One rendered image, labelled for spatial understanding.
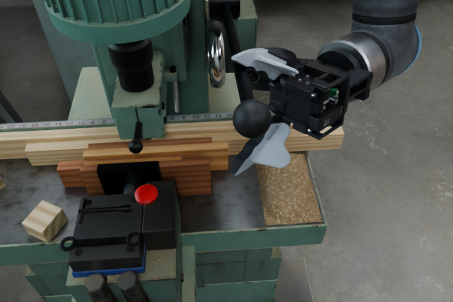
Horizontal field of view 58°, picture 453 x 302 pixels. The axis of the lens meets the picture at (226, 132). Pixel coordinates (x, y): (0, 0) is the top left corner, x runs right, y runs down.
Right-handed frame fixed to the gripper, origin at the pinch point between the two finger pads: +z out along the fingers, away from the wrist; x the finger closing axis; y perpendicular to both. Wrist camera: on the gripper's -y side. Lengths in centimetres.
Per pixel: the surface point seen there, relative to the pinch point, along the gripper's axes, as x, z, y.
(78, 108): 23, -6, -57
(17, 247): 23.5, 21.0, -24.3
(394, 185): 93, -121, -20
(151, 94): 3.4, -1.5, -17.4
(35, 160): 17.7, 11.9, -35.6
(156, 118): 6.5, -0.8, -15.8
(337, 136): 15.7, -28.2, -1.1
